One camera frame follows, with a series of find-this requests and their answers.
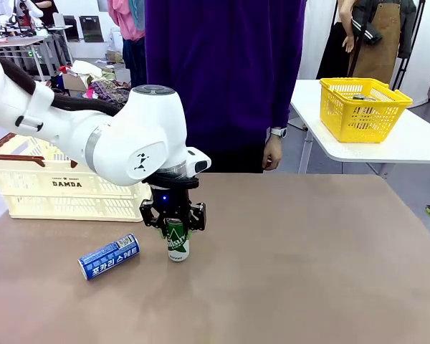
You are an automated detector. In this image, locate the cardboard box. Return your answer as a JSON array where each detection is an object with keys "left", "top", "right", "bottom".
[{"left": 62, "top": 70, "right": 91, "bottom": 92}]

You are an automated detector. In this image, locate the person in pink top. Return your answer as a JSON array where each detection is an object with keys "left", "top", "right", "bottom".
[{"left": 106, "top": 0, "right": 148, "bottom": 89}]

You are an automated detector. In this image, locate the cream plastic shopping basket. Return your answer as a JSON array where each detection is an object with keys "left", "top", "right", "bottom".
[{"left": 0, "top": 132, "right": 153, "bottom": 223}]

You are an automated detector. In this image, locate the grey metal workbench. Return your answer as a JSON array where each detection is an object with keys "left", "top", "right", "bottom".
[{"left": 0, "top": 24, "right": 75, "bottom": 84}]

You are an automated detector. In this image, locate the black tripod stand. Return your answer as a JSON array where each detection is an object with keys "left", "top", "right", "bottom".
[{"left": 392, "top": 0, "right": 428, "bottom": 91}]

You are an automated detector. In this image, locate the person's left hand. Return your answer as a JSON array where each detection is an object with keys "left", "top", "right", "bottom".
[{"left": 262, "top": 135, "right": 285, "bottom": 171}]

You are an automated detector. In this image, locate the person in brown apron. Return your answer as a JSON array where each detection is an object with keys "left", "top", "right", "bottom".
[{"left": 338, "top": 0, "right": 419, "bottom": 85}]

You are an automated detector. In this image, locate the yellow plastic basket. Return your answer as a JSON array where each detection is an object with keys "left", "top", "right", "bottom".
[{"left": 319, "top": 77, "right": 414, "bottom": 144}]

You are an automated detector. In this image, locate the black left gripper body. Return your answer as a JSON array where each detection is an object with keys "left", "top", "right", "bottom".
[{"left": 143, "top": 171, "right": 201, "bottom": 219}]

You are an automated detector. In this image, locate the white side table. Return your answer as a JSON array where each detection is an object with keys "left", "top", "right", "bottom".
[{"left": 290, "top": 78, "right": 430, "bottom": 176}]

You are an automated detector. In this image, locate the blue sports drink can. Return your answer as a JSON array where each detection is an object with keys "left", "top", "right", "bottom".
[{"left": 77, "top": 233, "right": 141, "bottom": 281}]

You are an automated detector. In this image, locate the brown basket handle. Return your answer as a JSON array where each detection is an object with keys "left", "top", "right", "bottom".
[
  {"left": 0, "top": 153, "right": 46, "bottom": 168},
  {"left": 0, "top": 132, "right": 79, "bottom": 169}
]

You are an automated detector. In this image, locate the dark cable sleeve on arm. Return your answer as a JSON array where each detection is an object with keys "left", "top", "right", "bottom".
[{"left": 0, "top": 55, "right": 127, "bottom": 118}]

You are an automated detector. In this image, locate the pile of colourful clothes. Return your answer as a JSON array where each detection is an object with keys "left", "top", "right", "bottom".
[{"left": 59, "top": 60, "right": 132, "bottom": 102}]

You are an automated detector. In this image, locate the person in purple sweater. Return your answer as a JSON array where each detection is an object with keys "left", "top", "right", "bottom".
[{"left": 143, "top": 0, "right": 307, "bottom": 175}]

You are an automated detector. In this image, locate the green soda can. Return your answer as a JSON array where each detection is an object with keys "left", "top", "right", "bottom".
[{"left": 164, "top": 217, "right": 191, "bottom": 263}]

